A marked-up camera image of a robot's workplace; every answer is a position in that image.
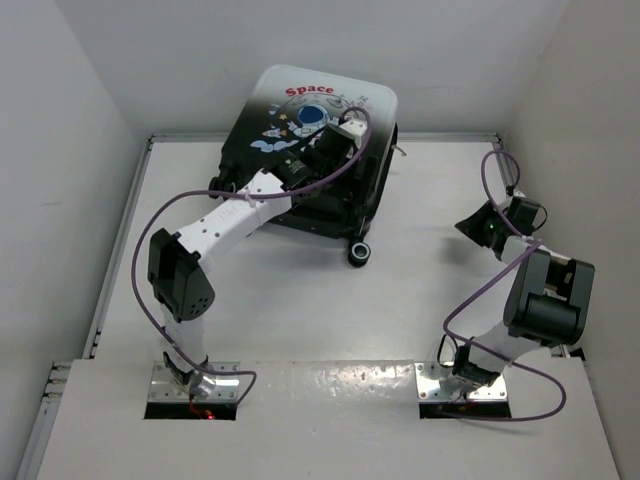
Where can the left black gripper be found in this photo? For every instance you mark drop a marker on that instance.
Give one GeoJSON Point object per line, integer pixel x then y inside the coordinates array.
{"type": "Point", "coordinates": [353, 188]}

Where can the metal base plate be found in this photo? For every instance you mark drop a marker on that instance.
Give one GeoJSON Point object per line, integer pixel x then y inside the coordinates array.
{"type": "Point", "coordinates": [205, 388]}
{"type": "Point", "coordinates": [436, 384]}

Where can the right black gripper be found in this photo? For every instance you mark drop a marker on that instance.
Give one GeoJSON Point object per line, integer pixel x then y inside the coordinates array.
{"type": "Point", "coordinates": [472, 226]}

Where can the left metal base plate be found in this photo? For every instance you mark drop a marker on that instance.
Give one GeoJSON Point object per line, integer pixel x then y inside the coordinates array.
{"type": "Point", "coordinates": [205, 388]}

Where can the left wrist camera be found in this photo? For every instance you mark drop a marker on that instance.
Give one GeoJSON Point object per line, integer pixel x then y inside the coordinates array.
{"type": "Point", "coordinates": [354, 129]}

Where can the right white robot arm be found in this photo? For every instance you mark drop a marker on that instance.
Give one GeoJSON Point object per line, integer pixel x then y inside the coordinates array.
{"type": "Point", "coordinates": [548, 302]}

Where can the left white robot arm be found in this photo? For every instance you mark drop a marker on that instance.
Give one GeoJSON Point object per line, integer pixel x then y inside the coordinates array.
{"type": "Point", "coordinates": [179, 263]}

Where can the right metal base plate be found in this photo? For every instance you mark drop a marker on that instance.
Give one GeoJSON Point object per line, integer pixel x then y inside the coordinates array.
{"type": "Point", "coordinates": [436, 384]}

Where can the white front board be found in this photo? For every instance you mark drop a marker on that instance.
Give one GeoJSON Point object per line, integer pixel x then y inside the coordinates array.
{"type": "Point", "coordinates": [323, 420]}

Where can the white kids suitcase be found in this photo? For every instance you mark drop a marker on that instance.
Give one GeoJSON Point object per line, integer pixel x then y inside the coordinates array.
{"type": "Point", "coordinates": [310, 124]}

